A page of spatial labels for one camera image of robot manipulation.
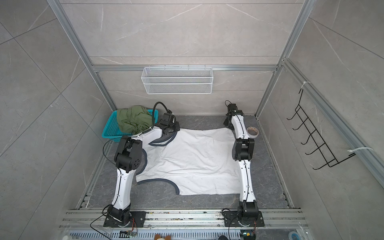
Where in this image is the white tank top navy trim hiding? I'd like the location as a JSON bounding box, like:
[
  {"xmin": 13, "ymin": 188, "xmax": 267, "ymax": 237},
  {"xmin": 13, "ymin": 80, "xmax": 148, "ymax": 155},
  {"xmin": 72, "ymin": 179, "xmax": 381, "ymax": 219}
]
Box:
[{"xmin": 136, "ymin": 128, "xmax": 241, "ymax": 196}]

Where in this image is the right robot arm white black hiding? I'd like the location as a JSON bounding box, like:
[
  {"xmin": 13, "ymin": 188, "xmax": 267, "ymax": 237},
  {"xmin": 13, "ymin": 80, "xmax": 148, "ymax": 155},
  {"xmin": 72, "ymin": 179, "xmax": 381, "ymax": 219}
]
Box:
[{"xmin": 224, "ymin": 100, "xmax": 259, "ymax": 226}]

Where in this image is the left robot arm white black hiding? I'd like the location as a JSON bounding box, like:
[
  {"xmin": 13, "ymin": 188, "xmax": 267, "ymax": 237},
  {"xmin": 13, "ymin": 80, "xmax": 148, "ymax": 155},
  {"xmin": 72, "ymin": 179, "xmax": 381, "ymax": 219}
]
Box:
[{"xmin": 106, "ymin": 110, "xmax": 180, "ymax": 227}]

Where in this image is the green tank top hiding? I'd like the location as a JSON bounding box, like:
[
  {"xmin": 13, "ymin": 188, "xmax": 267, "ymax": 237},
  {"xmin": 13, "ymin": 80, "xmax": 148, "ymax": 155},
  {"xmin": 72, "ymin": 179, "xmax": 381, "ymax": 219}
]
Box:
[{"xmin": 117, "ymin": 106, "xmax": 153, "ymax": 135}]

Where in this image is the roll of white tape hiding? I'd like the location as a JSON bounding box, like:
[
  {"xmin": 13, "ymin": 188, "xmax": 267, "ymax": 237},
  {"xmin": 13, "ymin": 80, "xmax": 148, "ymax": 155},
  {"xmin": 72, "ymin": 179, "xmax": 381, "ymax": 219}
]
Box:
[{"xmin": 247, "ymin": 127, "xmax": 259, "ymax": 139}]

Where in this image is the teal plastic basket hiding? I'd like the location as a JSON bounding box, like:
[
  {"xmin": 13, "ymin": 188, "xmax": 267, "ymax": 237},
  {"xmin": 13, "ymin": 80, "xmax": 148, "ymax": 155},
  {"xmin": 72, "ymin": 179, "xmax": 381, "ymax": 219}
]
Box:
[{"xmin": 102, "ymin": 109, "xmax": 162, "ymax": 144}]

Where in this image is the left black corrugated cable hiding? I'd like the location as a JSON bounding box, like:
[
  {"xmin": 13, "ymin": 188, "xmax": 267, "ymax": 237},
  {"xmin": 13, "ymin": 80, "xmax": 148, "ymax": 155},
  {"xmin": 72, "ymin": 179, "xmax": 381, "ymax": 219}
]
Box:
[{"xmin": 150, "ymin": 101, "xmax": 172, "ymax": 130}]

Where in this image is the white wire mesh shelf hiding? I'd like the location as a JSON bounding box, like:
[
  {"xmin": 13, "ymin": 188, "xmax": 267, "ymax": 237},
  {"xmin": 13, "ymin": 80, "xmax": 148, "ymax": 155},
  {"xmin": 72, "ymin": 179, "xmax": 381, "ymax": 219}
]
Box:
[{"xmin": 141, "ymin": 67, "xmax": 214, "ymax": 95}]

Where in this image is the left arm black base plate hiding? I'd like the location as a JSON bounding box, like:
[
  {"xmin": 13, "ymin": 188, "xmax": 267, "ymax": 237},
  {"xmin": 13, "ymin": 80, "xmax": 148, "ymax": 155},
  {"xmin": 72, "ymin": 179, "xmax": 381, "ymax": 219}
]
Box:
[{"xmin": 103, "ymin": 211, "xmax": 146, "ymax": 228}]

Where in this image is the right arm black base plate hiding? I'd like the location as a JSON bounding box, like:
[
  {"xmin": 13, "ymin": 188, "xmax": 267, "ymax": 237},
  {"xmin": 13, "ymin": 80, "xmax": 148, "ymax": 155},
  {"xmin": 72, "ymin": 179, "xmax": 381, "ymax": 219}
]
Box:
[{"xmin": 221, "ymin": 209, "xmax": 265, "ymax": 228}]

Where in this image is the black wire hook rack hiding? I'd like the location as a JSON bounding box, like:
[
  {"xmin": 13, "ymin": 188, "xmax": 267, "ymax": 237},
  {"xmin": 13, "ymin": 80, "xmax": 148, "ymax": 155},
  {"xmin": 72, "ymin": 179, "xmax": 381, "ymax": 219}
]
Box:
[{"xmin": 287, "ymin": 89, "xmax": 356, "ymax": 171}]

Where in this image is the aluminium front rail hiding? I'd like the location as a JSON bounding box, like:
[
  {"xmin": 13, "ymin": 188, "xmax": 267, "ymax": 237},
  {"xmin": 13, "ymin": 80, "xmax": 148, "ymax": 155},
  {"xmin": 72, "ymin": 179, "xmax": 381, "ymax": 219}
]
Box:
[{"xmin": 59, "ymin": 209, "xmax": 308, "ymax": 230}]

